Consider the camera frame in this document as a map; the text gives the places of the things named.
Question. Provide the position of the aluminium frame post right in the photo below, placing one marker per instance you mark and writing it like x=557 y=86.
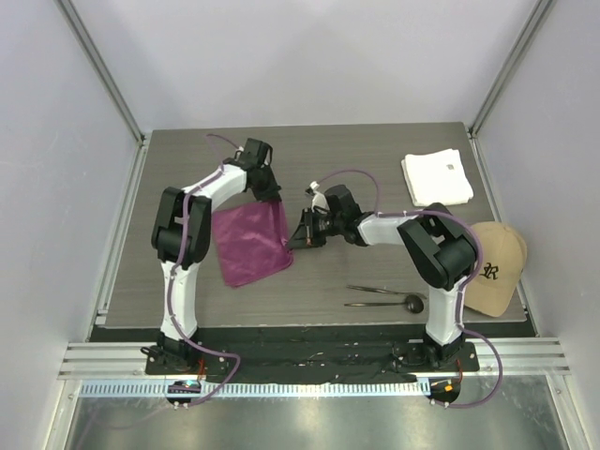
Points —
x=525 y=38

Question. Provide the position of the slotted cable duct strip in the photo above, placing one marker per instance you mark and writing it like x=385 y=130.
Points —
x=159 y=388

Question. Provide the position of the aluminium frame post left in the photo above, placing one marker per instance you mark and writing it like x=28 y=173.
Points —
x=90 y=49

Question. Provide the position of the aluminium front rail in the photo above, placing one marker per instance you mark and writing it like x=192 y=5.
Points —
x=519 y=355

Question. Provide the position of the magenta cloth napkin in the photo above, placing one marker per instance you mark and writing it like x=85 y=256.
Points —
x=251 y=241

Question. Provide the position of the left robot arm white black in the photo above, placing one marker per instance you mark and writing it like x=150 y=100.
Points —
x=181 y=237

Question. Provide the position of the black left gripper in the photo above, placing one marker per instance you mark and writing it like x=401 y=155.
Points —
x=270 y=194

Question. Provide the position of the aluminium frame post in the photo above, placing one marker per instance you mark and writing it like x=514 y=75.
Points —
x=525 y=38
x=90 y=49

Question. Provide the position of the tan baseball cap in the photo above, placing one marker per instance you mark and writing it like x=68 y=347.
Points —
x=504 y=257

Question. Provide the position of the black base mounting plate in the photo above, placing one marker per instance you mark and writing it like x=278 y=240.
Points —
x=338 y=354

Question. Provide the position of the dark metal fork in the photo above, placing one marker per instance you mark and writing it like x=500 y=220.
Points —
x=384 y=291

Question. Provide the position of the white folded towel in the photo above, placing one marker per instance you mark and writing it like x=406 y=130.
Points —
x=436 y=178

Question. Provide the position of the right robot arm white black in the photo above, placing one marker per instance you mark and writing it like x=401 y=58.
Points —
x=444 y=251

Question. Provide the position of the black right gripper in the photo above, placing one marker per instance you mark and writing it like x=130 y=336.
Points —
x=306 y=236

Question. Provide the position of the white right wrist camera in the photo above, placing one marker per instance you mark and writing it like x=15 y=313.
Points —
x=317 y=198

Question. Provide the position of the dark metal spoon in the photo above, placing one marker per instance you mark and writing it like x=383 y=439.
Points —
x=413 y=303

